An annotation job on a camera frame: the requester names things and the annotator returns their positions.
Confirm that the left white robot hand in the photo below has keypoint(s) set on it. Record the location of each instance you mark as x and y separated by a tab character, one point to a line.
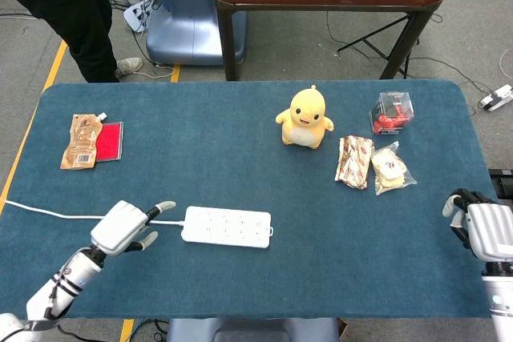
116	226

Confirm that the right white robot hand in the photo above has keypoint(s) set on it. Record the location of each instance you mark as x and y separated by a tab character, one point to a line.
487	230

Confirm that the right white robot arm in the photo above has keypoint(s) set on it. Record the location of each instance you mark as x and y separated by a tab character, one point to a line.
500	298

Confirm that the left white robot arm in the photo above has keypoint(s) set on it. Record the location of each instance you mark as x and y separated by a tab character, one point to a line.
56	286

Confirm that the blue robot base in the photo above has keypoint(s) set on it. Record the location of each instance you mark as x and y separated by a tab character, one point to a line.
188	9

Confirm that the white floor power strip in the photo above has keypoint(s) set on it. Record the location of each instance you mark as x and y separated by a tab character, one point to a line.
498	98
138	13

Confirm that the black equipment box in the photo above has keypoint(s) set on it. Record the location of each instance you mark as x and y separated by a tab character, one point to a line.
503	182

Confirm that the red flat card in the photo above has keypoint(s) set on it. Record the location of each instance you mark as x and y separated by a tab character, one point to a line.
110	142

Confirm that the brown spouted drink pouch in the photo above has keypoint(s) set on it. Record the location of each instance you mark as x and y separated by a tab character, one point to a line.
81	142

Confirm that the clear bag of biscuits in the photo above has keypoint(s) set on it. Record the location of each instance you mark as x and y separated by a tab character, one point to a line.
389	169

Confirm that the blue table cloth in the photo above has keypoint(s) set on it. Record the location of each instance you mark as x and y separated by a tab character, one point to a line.
248	182

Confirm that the red patterned foil snack pack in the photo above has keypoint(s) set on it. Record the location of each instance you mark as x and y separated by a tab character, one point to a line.
354	162

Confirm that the clear box with red toy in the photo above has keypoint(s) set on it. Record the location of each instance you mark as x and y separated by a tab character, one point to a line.
390	114

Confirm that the grey sneaker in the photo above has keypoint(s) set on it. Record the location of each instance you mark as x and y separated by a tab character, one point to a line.
129	65

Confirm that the blue grey robot torso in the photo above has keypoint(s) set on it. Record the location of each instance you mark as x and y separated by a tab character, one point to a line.
252	330

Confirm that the yellow plush duck toy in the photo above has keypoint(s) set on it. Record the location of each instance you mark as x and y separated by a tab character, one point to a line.
305	118

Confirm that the person in black trousers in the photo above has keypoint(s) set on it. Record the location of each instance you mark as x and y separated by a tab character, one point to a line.
68	5

